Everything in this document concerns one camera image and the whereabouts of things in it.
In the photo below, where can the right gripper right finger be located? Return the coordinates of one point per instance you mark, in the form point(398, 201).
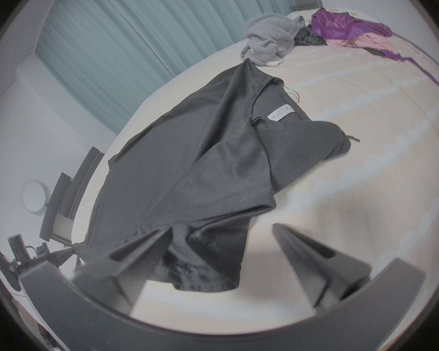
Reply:
point(329, 276)

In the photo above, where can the black shiny garment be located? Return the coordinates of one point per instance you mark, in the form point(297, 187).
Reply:
point(309, 38)

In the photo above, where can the dark grey garment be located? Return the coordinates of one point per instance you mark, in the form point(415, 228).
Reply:
point(376, 51)

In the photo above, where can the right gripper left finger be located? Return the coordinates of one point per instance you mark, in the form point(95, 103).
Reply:
point(124, 269)

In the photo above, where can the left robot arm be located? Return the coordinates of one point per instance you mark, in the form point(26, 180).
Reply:
point(17, 249)

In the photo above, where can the grey knit garment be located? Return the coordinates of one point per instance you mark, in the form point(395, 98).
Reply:
point(267, 35)

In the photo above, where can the black dressing table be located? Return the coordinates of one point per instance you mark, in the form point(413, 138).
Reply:
point(58, 210)

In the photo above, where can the purple satin garment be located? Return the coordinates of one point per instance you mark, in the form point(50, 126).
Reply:
point(336, 24)

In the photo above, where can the bed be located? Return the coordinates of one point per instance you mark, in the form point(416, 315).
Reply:
point(369, 141)

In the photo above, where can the black T-shirt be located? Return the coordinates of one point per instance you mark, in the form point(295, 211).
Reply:
point(205, 152)

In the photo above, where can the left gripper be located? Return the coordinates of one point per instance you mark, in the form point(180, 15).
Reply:
point(47, 254)

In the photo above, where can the grey bedside table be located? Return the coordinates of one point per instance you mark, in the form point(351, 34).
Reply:
point(307, 1)

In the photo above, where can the pink garment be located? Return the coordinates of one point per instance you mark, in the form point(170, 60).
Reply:
point(366, 41)

